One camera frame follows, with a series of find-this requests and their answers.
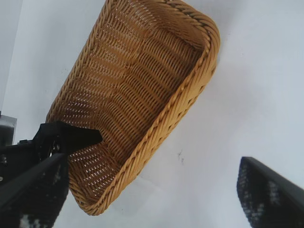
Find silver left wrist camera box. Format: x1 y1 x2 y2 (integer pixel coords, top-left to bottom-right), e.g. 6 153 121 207
0 110 19 147

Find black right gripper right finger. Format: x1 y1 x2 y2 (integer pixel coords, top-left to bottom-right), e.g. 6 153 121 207
237 156 304 228

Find brown woven wicker basket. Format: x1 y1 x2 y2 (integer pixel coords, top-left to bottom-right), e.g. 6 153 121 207
45 0 221 217

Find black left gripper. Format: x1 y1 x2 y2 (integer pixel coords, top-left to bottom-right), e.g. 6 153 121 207
0 121 104 188

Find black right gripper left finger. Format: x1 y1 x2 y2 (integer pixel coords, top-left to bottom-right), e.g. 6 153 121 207
0 152 70 228

